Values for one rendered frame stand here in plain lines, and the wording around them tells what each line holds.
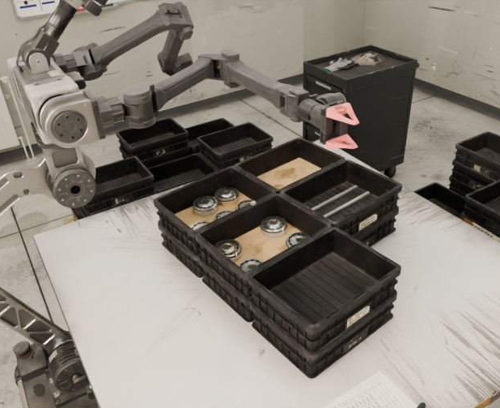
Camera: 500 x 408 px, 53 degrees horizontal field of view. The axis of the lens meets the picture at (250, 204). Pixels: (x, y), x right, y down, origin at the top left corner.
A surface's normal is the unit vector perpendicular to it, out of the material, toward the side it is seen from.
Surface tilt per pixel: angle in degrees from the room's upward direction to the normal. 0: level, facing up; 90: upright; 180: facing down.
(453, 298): 0
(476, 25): 90
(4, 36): 90
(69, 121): 90
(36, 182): 90
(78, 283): 0
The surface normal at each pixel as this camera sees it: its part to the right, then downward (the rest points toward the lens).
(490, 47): -0.86, 0.32
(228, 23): 0.52, 0.45
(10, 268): -0.05, -0.83
